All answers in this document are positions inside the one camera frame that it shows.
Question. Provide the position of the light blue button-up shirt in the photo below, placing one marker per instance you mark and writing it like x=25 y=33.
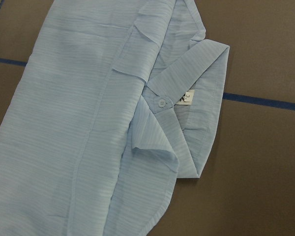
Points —
x=118 y=100

